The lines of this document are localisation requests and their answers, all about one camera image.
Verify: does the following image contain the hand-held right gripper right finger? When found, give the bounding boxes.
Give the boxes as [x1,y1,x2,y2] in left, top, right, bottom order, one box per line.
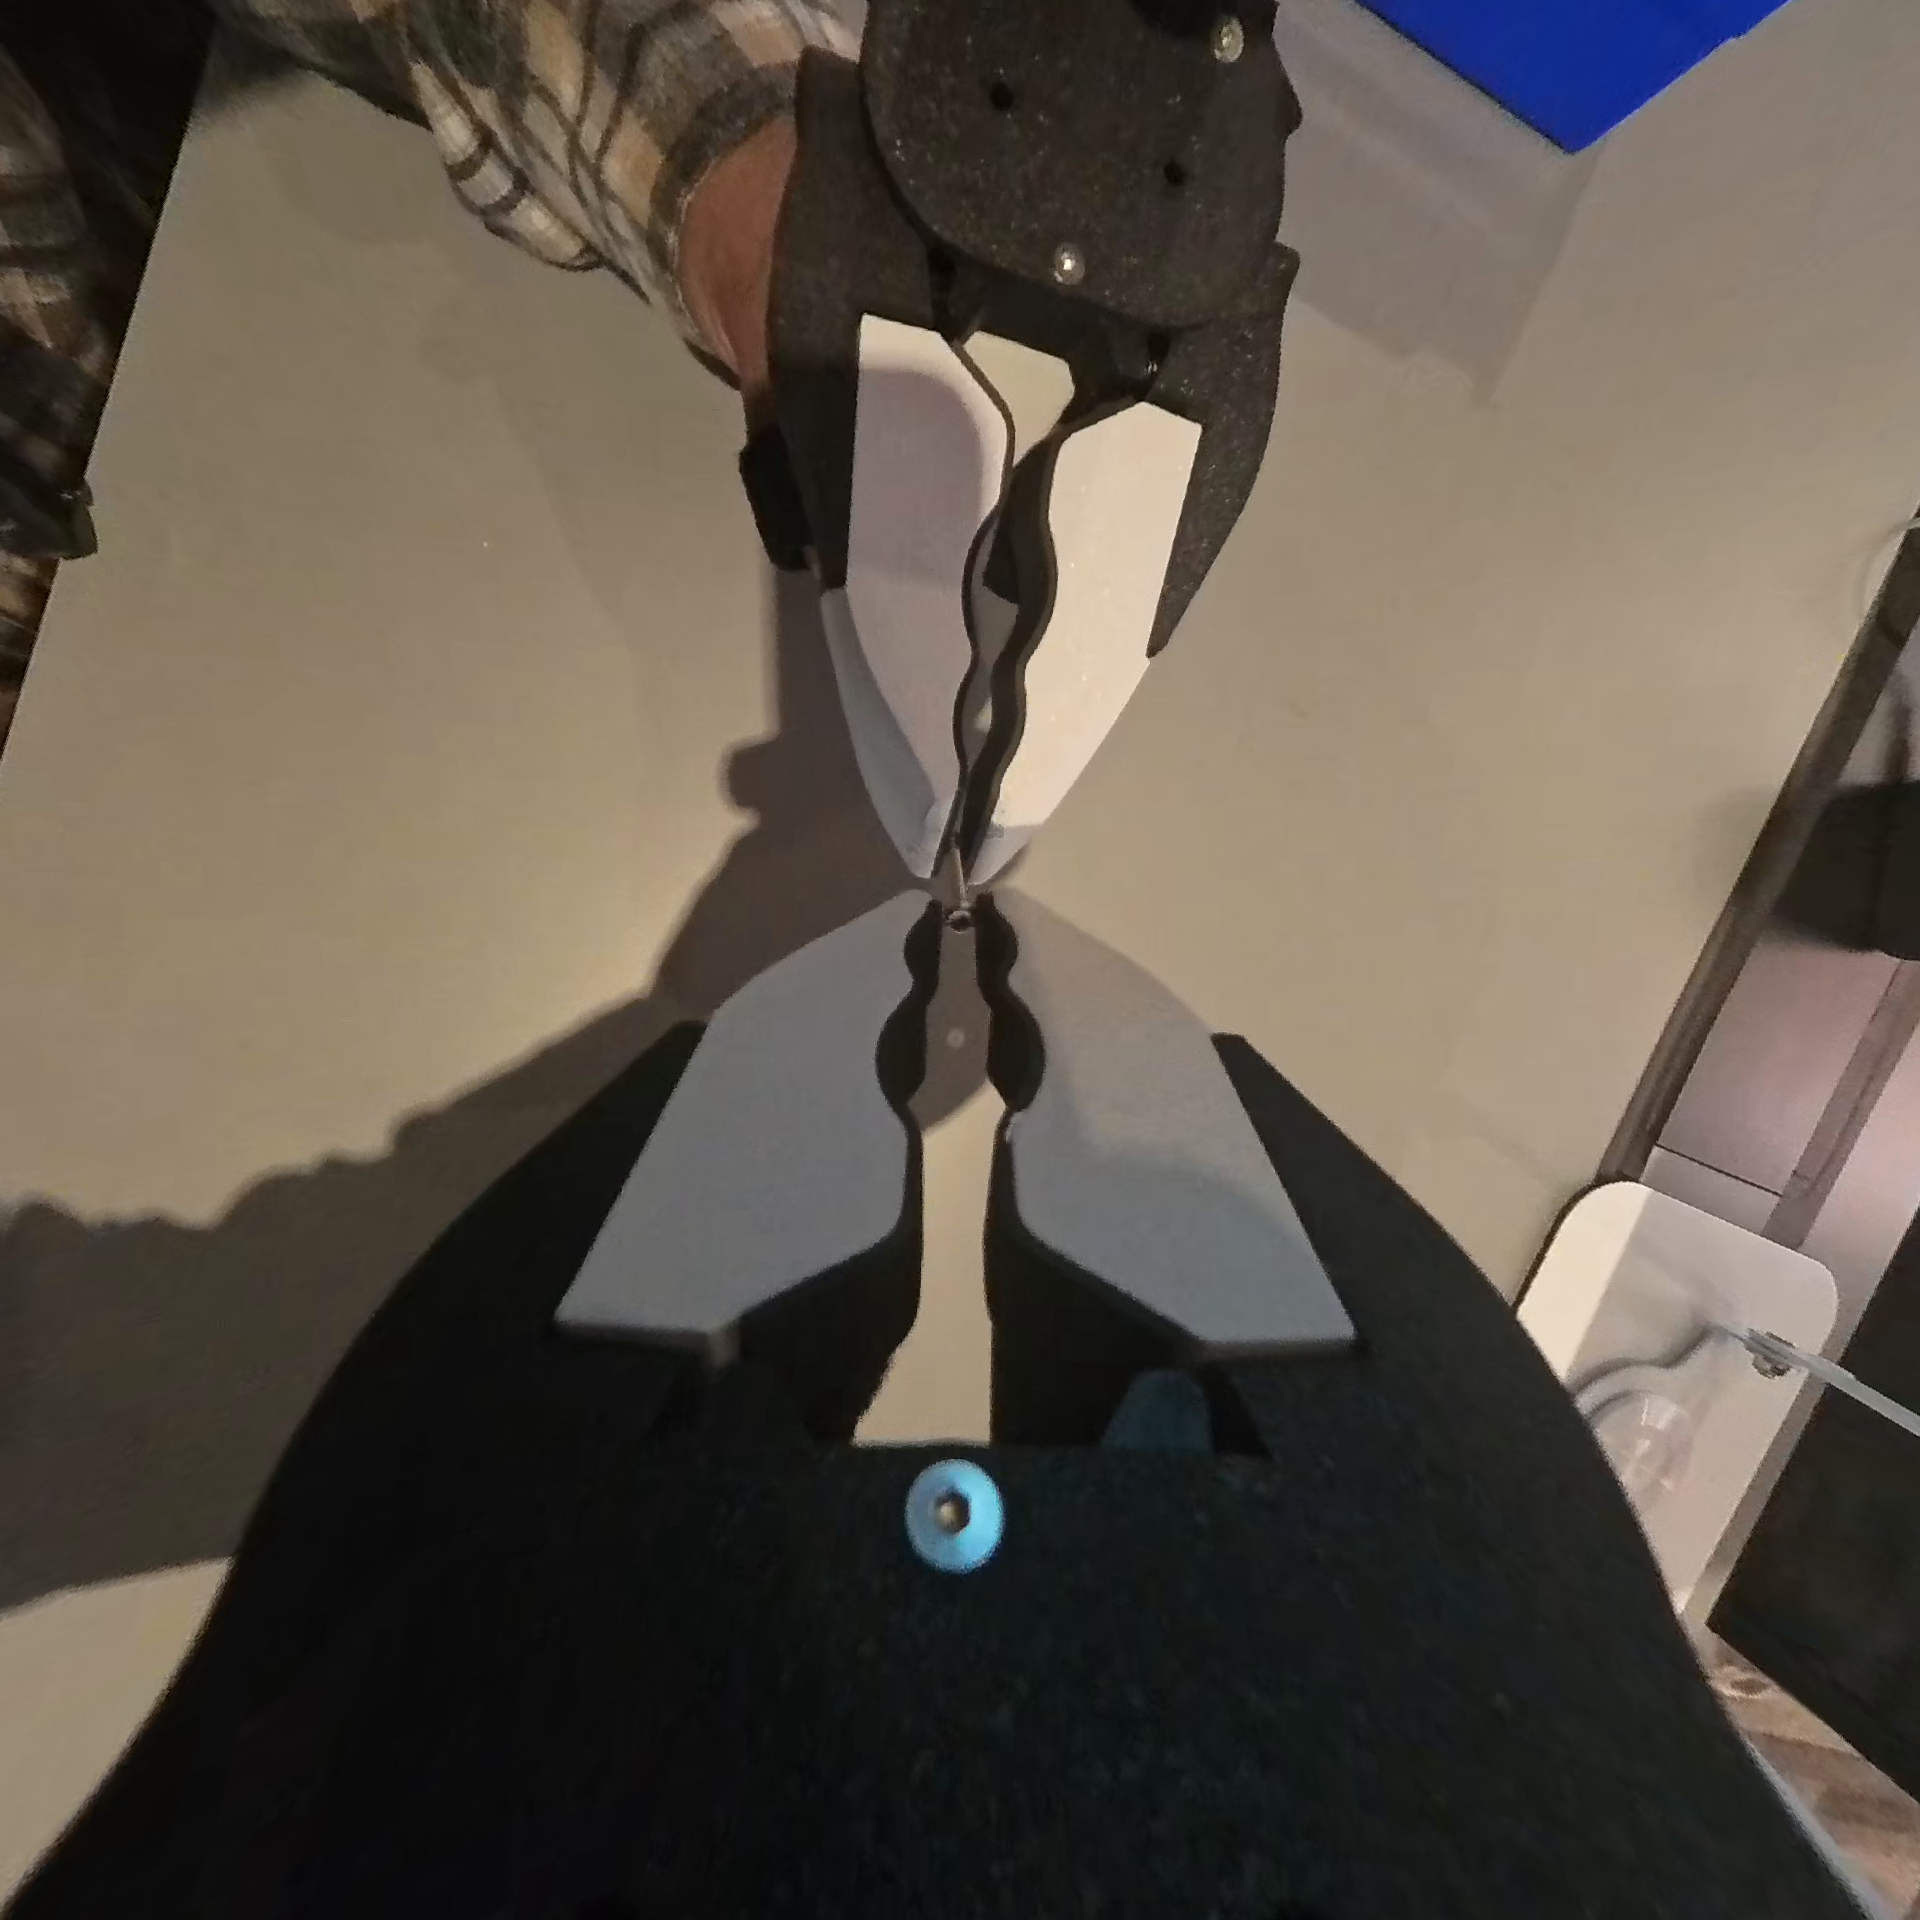
[971,892,1356,1373]

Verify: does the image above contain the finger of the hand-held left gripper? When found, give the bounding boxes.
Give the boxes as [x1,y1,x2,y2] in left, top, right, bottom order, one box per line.
[954,352,1207,892]
[817,314,1024,892]

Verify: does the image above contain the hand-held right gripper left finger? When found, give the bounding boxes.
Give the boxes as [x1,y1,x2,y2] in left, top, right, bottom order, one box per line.
[547,892,941,1363]

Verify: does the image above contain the person's left hand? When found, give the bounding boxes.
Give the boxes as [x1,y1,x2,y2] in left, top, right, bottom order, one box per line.
[679,108,803,434]

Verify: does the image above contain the blue plastic bin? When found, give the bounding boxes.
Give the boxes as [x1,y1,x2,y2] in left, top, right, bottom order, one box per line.
[1356,0,1797,157]

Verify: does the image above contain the dark grey power adapter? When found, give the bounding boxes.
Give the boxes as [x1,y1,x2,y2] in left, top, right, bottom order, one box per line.
[1797,781,1920,957]

